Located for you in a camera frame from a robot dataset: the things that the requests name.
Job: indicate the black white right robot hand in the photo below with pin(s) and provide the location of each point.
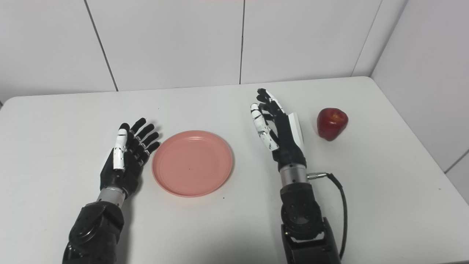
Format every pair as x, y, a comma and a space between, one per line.
287, 146

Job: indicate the red apple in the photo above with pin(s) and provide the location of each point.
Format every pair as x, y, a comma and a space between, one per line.
331, 123

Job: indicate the pink plate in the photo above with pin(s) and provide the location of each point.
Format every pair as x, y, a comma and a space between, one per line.
192, 163

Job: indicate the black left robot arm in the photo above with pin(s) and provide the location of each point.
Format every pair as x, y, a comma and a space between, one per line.
95, 231

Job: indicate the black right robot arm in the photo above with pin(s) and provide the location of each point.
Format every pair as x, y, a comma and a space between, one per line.
304, 220

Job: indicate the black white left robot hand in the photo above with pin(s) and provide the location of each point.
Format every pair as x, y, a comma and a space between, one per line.
126, 176

